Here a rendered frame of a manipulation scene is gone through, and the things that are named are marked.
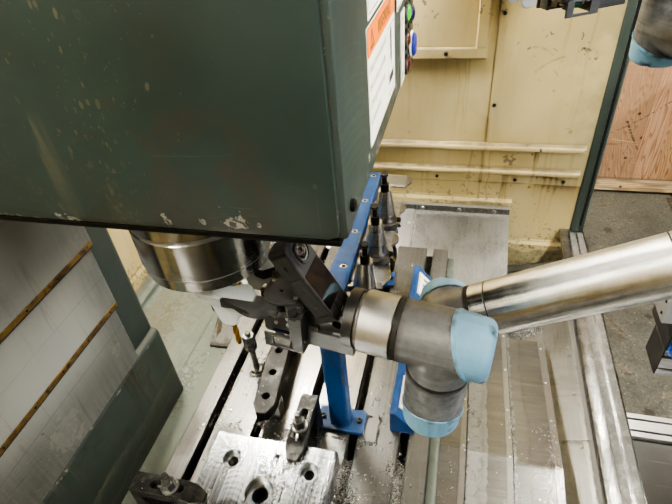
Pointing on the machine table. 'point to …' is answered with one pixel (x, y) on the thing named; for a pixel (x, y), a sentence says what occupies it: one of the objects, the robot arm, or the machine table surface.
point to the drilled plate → (258, 450)
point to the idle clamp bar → (279, 358)
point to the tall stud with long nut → (252, 350)
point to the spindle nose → (198, 259)
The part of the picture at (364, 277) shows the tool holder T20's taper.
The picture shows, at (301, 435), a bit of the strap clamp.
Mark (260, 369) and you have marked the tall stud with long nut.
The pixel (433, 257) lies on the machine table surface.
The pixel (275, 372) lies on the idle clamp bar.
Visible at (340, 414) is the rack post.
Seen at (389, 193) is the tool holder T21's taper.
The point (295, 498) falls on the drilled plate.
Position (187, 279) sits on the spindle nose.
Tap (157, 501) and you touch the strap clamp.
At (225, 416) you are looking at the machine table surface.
